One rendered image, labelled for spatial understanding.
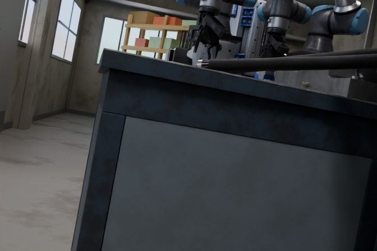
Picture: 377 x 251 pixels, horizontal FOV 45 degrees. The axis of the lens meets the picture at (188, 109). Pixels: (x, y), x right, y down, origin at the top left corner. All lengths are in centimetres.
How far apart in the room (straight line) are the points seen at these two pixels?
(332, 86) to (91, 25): 866
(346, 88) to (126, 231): 66
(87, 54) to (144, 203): 878
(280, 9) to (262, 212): 91
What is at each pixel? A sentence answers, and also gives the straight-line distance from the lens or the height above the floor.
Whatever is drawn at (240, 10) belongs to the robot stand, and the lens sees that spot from 230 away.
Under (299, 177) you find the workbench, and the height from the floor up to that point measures 60.
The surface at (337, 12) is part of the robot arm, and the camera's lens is 213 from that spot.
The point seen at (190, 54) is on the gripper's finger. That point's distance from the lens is 158.
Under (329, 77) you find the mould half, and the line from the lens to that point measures 134.
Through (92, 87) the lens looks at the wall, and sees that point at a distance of 968.
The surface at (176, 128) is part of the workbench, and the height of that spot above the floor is 66.
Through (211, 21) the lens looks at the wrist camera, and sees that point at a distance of 156.
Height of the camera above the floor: 73
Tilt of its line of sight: 1 degrees down
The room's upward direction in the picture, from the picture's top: 11 degrees clockwise
